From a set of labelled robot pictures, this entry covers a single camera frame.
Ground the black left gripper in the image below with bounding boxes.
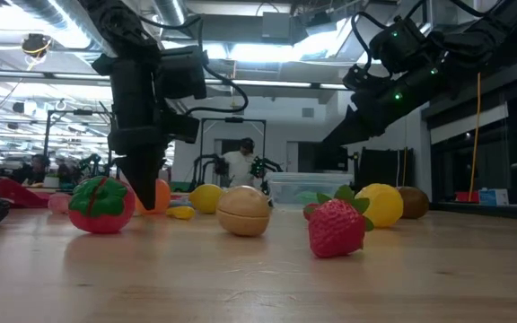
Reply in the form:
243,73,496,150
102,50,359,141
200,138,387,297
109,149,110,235
107,89,170,211

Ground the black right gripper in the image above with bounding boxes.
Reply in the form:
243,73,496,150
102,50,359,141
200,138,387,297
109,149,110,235
323,63,439,145

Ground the orange toy fruit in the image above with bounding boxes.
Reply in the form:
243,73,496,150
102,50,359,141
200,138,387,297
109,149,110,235
135,178,172,215

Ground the yellow toy banana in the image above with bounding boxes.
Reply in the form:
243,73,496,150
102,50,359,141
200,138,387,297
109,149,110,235
165,205,197,221

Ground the yellow toy lemon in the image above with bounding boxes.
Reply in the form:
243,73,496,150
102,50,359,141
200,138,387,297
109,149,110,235
188,183,224,214

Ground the yellow toy pepper green stem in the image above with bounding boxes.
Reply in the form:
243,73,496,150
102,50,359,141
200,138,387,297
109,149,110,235
355,182,405,229

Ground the pink toy peach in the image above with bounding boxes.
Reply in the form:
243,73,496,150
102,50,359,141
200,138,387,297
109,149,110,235
47,192,72,215

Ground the small red toy strawberry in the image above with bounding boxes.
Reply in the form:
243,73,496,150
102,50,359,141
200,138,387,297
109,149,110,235
302,202,320,222

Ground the brown toy kiwi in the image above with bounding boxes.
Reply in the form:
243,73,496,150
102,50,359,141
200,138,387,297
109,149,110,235
396,186,431,220

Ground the clear plastic tupperware container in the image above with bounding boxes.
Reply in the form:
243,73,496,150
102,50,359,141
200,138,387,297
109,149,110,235
265,171,354,212

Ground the clear lid blue rim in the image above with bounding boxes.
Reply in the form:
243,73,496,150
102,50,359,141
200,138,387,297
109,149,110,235
169,195,193,209

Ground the red toy tomato green top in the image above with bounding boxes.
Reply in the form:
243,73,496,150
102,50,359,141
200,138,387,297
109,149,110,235
67,175,137,235

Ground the person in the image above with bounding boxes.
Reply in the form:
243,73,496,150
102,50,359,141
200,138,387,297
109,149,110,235
220,137,258,188
13,153,52,186

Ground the long ceiling light strip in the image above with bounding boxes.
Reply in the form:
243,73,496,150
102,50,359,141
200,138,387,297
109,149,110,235
0,69,347,91

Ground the tan toy potato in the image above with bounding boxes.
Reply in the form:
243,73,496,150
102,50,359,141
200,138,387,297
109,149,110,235
215,185,272,238

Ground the large red toy strawberry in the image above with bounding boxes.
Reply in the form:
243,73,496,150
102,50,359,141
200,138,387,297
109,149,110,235
303,184,375,260

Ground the bright ceiling light panel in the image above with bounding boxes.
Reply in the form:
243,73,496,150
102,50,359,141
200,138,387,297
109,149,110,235
204,39,331,64

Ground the red cloth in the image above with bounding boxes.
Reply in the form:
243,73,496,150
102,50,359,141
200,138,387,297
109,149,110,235
0,178,51,208

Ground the small red box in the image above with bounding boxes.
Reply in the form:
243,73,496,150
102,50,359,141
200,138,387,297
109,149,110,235
454,191,480,204

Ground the small blue box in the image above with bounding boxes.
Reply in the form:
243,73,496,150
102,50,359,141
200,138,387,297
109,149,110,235
478,188,510,206

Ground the dark wall screen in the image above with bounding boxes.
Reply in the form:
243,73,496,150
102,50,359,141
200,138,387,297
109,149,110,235
314,144,349,172

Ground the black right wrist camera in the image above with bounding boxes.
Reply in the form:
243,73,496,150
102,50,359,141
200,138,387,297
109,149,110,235
342,62,376,93

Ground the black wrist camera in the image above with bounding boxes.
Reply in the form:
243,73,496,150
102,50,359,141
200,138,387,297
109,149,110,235
163,109,201,144
342,62,376,93

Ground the black wall panel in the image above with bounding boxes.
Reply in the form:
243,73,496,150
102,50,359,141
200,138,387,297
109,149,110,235
357,146,415,203

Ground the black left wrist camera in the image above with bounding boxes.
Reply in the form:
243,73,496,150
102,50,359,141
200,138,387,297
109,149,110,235
163,109,201,144

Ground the black gantry frame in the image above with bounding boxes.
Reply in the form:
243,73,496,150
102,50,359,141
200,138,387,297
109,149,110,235
42,109,111,180
198,117,267,192

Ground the yellow hanging cable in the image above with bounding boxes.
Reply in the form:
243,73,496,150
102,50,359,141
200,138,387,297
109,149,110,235
468,71,482,203

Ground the black aluminium table frame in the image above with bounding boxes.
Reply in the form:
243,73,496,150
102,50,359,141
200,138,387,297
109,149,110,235
428,200,517,222

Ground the silver ceiling duct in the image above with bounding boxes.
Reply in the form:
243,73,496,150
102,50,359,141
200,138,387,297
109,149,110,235
153,0,188,28

